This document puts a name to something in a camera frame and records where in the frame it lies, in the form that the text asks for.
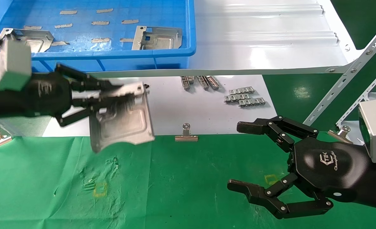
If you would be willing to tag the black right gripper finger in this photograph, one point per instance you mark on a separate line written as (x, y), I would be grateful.
(283, 128)
(270, 198)

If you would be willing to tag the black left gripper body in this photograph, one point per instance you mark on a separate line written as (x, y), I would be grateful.
(48, 93)

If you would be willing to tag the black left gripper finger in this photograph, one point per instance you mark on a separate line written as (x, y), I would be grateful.
(79, 105)
(86, 81)

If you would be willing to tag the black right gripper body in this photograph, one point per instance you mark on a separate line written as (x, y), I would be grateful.
(334, 168)

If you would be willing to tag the stamped sheet metal plate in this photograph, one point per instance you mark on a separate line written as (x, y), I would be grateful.
(41, 39)
(162, 39)
(124, 124)

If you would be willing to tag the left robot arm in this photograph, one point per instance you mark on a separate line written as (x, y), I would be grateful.
(0, 105)

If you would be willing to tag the blue plastic bin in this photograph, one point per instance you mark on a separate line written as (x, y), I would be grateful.
(111, 62)

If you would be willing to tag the ridged metal strip part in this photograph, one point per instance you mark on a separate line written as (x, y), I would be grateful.
(237, 97)
(242, 90)
(252, 102)

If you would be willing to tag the beige tape strip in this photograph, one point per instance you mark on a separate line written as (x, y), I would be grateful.
(32, 27)
(126, 40)
(63, 25)
(130, 21)
(100, 23)
(104, 10)
(60, 43)
(68, 12)
(100, 40)

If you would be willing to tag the green table mat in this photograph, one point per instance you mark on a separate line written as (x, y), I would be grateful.
(181, 184)

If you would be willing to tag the white metal shelf board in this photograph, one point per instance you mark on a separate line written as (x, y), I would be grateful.
(175, 108)
(264, 38)

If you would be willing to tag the metal slide rail part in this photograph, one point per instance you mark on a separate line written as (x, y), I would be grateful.
(185, 83)
(191, 79)
(203, 82)
(213, 82)

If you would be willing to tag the white perforated rack post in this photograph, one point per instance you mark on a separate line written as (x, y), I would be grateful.
(354, 68)

